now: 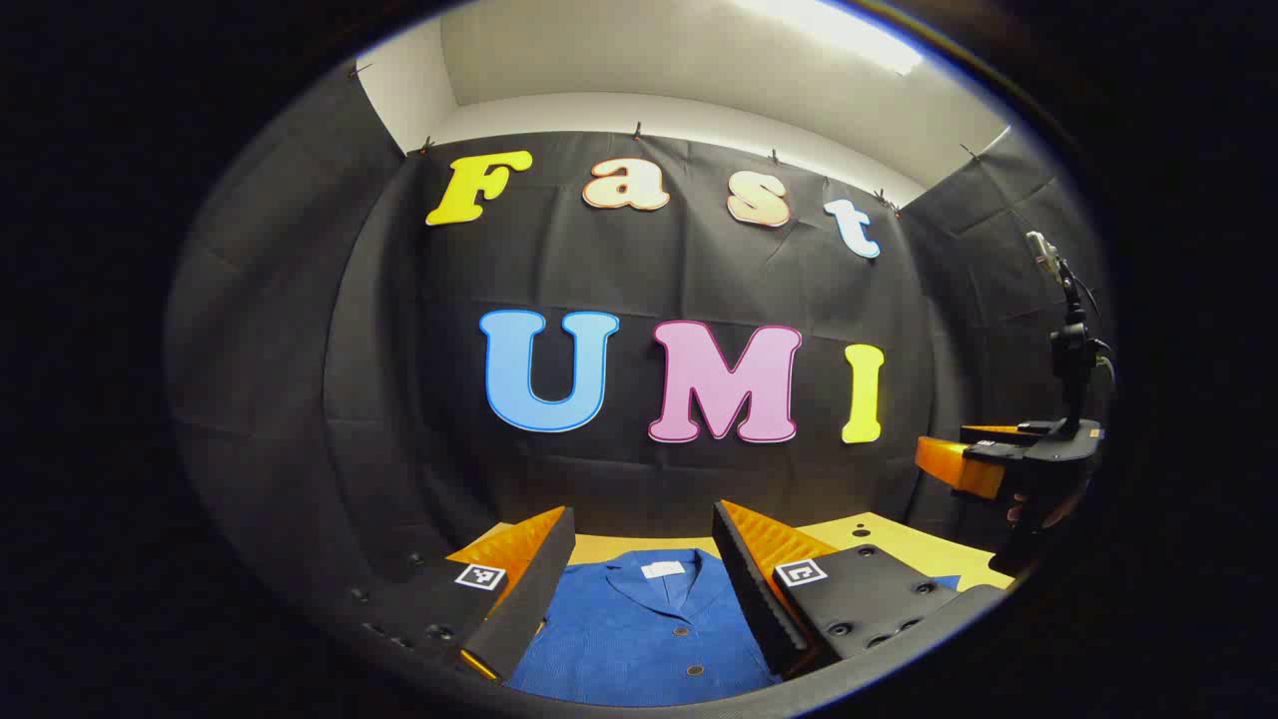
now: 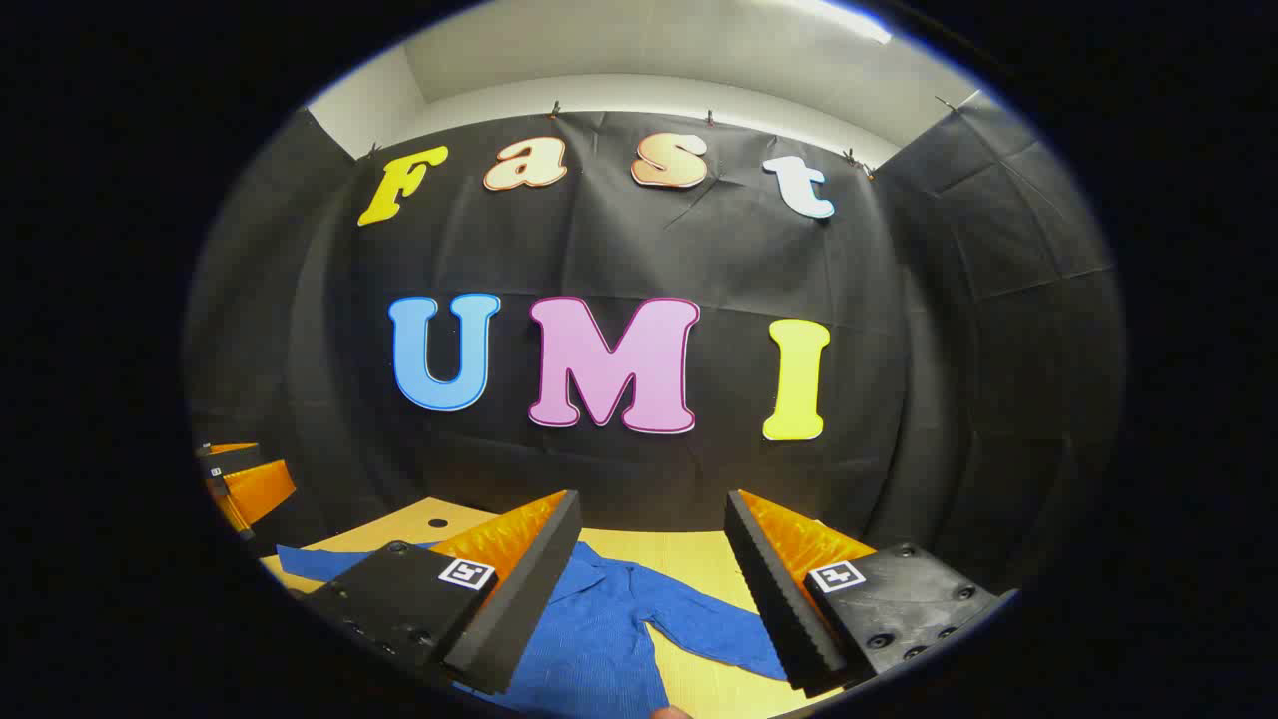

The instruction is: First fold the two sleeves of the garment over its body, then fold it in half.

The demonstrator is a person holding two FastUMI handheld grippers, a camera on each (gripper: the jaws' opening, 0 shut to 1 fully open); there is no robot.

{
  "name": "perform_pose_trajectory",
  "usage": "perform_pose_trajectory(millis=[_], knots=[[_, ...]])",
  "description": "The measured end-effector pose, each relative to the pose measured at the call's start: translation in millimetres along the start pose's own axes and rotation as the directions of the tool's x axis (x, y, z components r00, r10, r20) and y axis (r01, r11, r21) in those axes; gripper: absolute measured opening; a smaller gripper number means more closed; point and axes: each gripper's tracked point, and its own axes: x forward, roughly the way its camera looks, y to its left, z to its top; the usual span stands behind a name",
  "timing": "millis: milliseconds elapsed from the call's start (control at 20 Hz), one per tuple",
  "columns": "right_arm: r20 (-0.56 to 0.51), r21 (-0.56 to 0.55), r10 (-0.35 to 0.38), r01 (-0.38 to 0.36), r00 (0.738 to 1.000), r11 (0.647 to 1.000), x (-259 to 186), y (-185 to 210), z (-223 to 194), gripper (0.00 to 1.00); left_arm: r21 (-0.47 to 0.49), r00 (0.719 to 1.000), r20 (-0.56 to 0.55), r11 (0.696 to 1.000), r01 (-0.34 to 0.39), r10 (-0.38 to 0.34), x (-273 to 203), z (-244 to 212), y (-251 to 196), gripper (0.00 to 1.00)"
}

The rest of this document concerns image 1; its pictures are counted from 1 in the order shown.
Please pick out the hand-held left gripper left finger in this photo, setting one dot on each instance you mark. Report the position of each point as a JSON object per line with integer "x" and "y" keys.
{"x": 534, "y": 589}

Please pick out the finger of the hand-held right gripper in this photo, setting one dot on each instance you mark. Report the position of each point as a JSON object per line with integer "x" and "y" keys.
{"x": 958, "y": 467}
{"x": 993, "y": 431}

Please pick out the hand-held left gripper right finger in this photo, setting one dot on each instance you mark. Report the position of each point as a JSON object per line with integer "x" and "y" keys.
{"x": 749, "y": 589}

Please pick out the black backdrop cloth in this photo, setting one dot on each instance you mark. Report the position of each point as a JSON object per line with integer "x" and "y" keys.
{"x": 649, "y": 280}

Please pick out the ceiling light panel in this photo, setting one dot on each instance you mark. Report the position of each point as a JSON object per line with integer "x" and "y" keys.
{"x": 839, "y": 30}

